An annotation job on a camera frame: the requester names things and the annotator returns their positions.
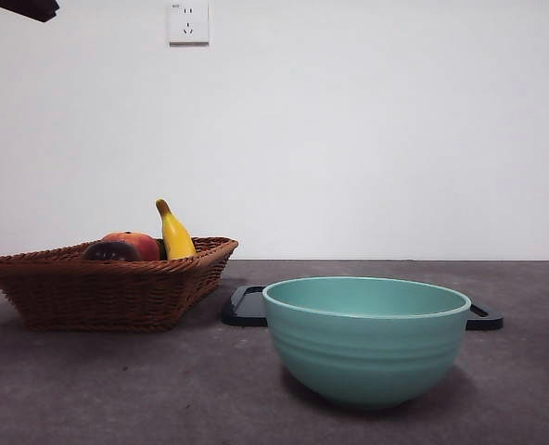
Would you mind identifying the teal ribbed bowl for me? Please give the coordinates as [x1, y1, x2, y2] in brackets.
[262, 276, 472, 412]

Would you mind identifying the dark purple plum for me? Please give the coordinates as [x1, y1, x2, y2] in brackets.
[81, 239, 141, 261]

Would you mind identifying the dark rectangular tray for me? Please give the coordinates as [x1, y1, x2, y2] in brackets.
[222, 285, 505, 331]

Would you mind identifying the yellow banana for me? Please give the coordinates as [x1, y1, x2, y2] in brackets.
[154, 198, 197, 261]

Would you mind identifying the red orange peach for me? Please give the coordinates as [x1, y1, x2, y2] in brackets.
[101, 230, 160, 261]

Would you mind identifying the brown wicker basket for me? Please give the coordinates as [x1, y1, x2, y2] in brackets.
[0, 236, 239, 334]

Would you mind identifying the white wall socket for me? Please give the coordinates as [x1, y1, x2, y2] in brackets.
[168, 2, 210, 46]

